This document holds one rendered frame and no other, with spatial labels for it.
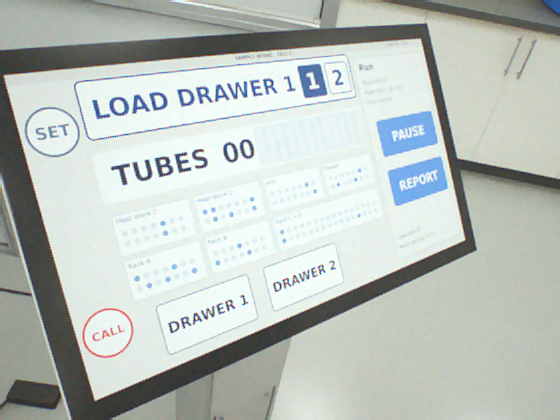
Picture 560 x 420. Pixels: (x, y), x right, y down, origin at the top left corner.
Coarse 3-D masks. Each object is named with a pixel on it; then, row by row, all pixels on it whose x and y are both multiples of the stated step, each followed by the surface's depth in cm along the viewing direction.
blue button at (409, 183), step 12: (396, 168) 55; (408, 168) 56; (420, 168) 57; (432, 168) 58; (396, 180) 55; (408, 180) 56; (420, 180) 57; (432, 180) 58; (444, 180) 59; (396, 192) 55; (408, 192) 56; (420, 192) 57; (432, 192) 58; (396, 204) 55
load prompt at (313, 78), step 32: (256, 64) 46; (288, 64) 48; (320, 64) 50; (96, 96) 38; (128, 96) 40; (160, 96) 41; (192, 96) 43; (224, 96) 44; (256, 96) 46; (288, 96) 48; (320, 96) 50; (352, 96) 52; (96, 128) 38; (128, 128) 40; (160, 128) 41
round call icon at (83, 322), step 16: (112, 304) 38; (128, 304) 39; (80, 320) 37; (96, 320) 37; (112, 320) 38; (128, 320) 39; (80, 336) 37; (96, 336) 37; (112, 336) 38; (128, 336) 39; (96, 352) 37; (112, 352) 38; (128, 352) 38
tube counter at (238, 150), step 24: (288, 120) 48; (312, 120) 49; (336, 120) 51; (360, 120) 53; (240, 144) 45; (264, 144) 46; (288, 144) 48; (312, 144) 49; (336, 144) 51; (360, 144) 52; (240, 168) 45
